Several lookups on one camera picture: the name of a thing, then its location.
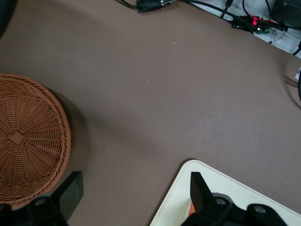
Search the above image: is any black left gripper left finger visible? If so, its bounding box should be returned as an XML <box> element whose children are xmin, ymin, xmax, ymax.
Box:
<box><xmin>0</xmin><ymin>171</ymin><xmax>85</xmax><ymax>226</ymax></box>

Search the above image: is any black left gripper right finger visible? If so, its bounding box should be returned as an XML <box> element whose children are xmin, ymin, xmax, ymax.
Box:
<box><xmin>182</xmin><ymin>171</ymin><xmax>290</xmax><ymax>226</ymax></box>

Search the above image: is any triangle sandwich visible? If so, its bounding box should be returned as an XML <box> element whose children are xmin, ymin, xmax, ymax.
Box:
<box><xmin>187</xmin><ymin>199</ymin><xmax>196</xmax><ymax>218</ymax></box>

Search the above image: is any beige plastic tray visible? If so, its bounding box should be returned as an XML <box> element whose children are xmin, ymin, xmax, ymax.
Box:
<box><xmin>149</xmin><ymin>159</ymin><xmax>301</xmax><ymax>226</ymax></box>

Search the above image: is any round brown wicker basket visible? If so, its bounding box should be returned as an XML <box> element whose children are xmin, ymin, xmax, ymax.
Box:
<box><xmin>0</xmin><ymin>73</ymin><xmax>72</xmax><ymax>210</ymax></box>

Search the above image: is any circuit board with red light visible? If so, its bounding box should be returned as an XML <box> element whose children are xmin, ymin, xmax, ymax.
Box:
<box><xmin>231</xmin><ymin>14</ymin><xmax>289</xmax><ymax>35</ymax></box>

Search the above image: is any black round stand base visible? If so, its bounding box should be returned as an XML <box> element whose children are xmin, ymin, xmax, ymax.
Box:
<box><xmin>271</xmin><ymin>0</ymin><xmax>301</xmax><ymax>30</ymax></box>

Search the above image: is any black arched cable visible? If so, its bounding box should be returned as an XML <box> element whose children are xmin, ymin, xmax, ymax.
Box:
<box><xmin>285</xmin><ymin>75</ymin><xmax>301</xmax><ymax>102</ymax></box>

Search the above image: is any black cable with connector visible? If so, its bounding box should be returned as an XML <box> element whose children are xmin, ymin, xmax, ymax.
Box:
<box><xmin>116</xmin><ymin>0</ymin><xmax>236</xmax><ymax>22</ymax></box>

